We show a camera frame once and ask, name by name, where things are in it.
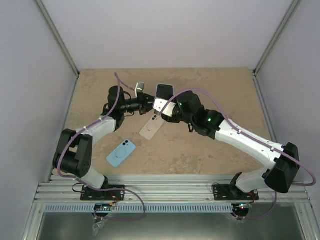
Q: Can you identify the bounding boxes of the circuit board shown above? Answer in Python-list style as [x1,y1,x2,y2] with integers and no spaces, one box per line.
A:
[234,202,253,211]
[93,202,117,212]

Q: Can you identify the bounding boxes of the left circuit board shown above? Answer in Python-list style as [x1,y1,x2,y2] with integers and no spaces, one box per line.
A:
[93,202,117,212]

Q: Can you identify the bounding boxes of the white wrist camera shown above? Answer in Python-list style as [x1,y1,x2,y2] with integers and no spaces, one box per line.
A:
[134,82,145,98]
[153,97,176,117]

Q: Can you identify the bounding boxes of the clear plastic bag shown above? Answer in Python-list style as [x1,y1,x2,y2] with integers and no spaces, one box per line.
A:
[92,219,106,236]

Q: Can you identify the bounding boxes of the aluminium rail frame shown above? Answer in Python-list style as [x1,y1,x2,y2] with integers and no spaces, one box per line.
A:
[23,67,320,240]

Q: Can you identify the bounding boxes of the black smartphone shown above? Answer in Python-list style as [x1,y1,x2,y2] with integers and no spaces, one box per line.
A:
[156,84,174,101]

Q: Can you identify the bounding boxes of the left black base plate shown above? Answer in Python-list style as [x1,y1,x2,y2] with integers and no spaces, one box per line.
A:
[80,185,125,202]

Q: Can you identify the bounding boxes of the beige phone case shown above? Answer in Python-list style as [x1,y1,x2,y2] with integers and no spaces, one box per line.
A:
[139,115,165,140]

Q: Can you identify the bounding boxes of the right aluminium corner post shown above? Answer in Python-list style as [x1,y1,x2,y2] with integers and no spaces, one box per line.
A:
[252,0,302,77]

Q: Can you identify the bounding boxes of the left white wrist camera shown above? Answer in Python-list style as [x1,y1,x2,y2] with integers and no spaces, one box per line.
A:
[134,82,145,98]

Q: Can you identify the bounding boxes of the right circuit board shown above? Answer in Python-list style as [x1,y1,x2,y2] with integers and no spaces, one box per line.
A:
[234,202,253,211]

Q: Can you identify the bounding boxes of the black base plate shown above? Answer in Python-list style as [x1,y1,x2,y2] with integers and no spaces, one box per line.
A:
[211,180,260,201]
[80,185,125,202]

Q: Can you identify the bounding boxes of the left aluminium corner post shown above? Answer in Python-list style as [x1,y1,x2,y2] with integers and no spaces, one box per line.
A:
[33,0,80,79]

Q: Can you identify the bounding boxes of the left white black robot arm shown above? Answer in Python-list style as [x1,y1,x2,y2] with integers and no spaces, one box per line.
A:
[52,85,155,200]

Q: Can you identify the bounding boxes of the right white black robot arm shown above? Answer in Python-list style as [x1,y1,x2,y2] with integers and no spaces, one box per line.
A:
[153,90,300,200]

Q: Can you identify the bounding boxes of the blue slotted cable duct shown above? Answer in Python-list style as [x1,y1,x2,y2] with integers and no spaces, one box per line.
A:
[44,203,234,214]

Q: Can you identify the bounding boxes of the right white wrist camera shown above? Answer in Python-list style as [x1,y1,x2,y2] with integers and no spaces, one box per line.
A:
[153,97,176,117]

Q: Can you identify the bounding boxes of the blue phone case on table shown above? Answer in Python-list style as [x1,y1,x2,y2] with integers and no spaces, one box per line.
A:
[106,139,136,168]

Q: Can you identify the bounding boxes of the aluminium corner post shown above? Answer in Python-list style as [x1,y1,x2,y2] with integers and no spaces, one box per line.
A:
[33,0,80,79]
[252,0,302,77]

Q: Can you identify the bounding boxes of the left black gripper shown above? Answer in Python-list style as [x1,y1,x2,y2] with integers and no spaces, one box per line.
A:
[120,92,155,116]

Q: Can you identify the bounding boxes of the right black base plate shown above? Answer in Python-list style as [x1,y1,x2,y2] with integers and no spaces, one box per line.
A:
[211,180,260,201]

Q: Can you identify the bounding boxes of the light blue phone case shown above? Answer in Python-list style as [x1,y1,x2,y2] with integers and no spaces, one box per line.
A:
[154,83,175,101]

